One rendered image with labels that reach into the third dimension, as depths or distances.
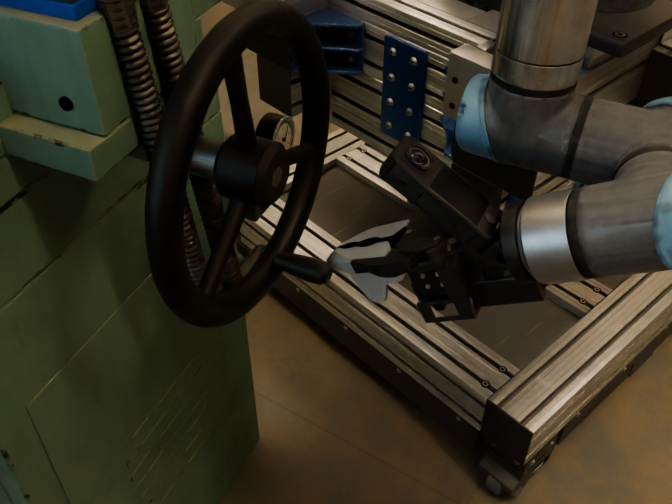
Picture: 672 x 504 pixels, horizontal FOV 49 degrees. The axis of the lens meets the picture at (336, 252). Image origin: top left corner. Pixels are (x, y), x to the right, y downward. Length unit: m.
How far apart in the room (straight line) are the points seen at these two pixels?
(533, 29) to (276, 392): 1.04
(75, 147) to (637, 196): 0.43
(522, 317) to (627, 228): 0.82
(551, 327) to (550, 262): 0.78
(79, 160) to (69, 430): 0.36
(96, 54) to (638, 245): 0.42
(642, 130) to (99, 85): 0.44
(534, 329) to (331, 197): 0.54
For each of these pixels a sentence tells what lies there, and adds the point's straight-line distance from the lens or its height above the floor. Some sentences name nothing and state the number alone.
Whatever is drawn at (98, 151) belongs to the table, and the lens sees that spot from 0.61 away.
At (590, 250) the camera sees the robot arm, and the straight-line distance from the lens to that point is 0.59.
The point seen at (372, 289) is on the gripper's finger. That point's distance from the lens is 0.72.
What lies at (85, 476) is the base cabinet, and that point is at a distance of 0.95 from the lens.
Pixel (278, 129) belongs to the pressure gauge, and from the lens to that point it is 0.95.
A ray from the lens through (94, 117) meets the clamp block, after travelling 0.61.
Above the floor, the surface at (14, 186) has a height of 0.81.
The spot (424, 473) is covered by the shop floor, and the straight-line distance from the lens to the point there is 1.41.
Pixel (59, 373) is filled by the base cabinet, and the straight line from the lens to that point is 0.82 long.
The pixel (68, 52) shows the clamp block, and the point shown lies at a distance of 0.59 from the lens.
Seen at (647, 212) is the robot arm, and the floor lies 0.86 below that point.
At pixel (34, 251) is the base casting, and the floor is 0.74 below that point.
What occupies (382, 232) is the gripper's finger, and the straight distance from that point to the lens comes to 0.71.
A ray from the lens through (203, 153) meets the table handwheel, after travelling 0.66.
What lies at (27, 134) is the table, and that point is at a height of 0.87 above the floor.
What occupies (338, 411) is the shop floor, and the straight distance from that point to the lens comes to 1.47.
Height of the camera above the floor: 1.19
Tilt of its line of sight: 41 degrees down
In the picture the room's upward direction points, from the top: straight up
